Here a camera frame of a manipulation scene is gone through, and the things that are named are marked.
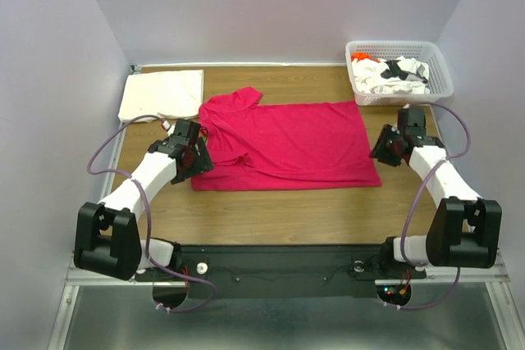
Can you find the orange garment in basket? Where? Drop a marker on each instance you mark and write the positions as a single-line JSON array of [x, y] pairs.
[[359, 56]]

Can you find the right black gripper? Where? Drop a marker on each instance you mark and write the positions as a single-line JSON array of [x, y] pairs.
[[377, 150]]

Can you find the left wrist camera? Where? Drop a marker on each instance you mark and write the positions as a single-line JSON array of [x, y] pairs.
[[168, 126]]

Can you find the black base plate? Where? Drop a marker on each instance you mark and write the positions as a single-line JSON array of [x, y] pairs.
[[293, 271]]

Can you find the white crumpled shirt in basket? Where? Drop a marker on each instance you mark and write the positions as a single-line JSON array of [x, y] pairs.
[[367, 76]]

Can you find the white plastic basket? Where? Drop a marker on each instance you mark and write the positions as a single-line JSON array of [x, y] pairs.
[[440, 82]]

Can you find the black white garment in basket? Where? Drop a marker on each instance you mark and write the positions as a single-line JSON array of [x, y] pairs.
[[393, 70]]

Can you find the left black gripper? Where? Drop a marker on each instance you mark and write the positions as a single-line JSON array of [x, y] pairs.
[[203, 162]]

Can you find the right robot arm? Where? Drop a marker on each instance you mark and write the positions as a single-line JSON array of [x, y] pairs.
[[465, 230]]

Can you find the folded white t-shirt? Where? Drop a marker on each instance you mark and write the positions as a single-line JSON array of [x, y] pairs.
[[167, 94]]

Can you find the aluminium frame rail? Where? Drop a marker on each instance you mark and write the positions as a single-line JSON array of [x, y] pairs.
[[435, 275]]

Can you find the pink t-shirt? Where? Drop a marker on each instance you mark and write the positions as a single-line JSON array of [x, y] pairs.
[[298, 146]]

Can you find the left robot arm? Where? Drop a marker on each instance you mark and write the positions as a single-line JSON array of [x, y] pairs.
[[107, 239]]

